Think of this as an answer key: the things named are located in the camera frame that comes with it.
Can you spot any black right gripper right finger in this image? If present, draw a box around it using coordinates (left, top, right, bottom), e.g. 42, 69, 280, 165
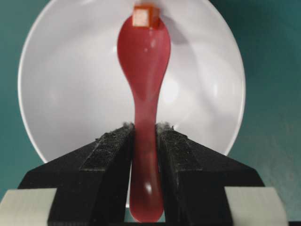
155, 121, 301, 226

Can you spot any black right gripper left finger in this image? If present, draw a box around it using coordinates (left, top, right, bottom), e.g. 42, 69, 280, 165
0, 121, 136, 226

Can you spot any red plastic spoon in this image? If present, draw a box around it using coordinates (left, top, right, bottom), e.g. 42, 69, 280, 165
117, 16, 171, 223

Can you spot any small red block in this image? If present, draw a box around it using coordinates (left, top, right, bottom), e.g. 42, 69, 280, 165
132, 3, 160, 29

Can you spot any white round bowl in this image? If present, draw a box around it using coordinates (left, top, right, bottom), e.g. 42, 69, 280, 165
18, 0, 246, 162

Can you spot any green table mat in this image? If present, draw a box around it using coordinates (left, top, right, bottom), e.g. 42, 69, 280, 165
0, 0, 301, 221

